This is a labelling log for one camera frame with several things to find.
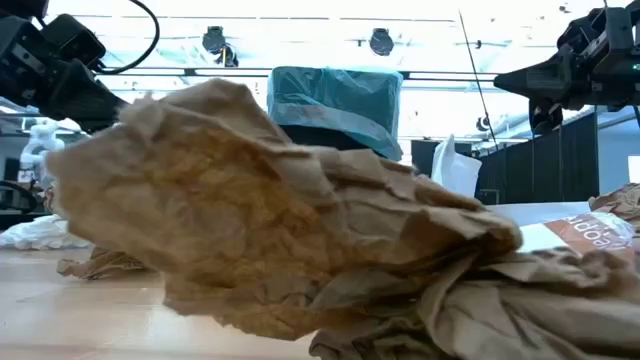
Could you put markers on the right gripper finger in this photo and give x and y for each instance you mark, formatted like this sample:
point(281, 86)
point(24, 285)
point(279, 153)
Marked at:
point(540, 80)

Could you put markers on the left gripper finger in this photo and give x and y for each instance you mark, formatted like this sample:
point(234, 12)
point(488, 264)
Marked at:
point(90, 105)

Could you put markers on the large white paper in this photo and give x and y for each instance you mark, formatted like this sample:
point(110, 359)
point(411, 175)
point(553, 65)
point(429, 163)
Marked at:
point(452, 172)

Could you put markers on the white orange-print wrapper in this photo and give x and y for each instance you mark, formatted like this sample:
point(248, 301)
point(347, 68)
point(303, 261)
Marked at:
point(585, 232)

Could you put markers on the big brown paper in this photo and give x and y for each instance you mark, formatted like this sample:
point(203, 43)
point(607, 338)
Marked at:
point(225, 210)

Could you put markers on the blue bin liner bag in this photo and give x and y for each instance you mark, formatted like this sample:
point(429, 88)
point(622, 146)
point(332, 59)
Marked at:
point(335, 100)

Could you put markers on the black trash bin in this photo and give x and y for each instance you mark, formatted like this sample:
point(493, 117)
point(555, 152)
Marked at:
point(320, 137)

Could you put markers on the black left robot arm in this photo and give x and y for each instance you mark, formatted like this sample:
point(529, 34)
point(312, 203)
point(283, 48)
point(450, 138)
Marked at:
point(20, 6)

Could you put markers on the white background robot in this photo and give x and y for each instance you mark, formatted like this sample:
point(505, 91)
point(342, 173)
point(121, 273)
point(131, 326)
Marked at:
point(42, 142)

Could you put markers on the small round black fixture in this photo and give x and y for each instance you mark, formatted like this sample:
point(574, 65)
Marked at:
point(483, 124)

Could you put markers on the black partition curtain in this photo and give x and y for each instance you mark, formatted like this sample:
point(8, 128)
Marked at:
point(550, 165)

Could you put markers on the black background bench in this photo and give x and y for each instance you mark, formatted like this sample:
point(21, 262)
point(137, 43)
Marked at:
point(15, 220)

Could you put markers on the black monitor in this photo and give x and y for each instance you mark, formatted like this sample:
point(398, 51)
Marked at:
point(422, 155)

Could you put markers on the round black ceiling fixture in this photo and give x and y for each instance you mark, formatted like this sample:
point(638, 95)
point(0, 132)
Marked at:
point(381, 42)
point(214, 40)

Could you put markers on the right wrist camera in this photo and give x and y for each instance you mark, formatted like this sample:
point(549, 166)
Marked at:
point(617, 30)

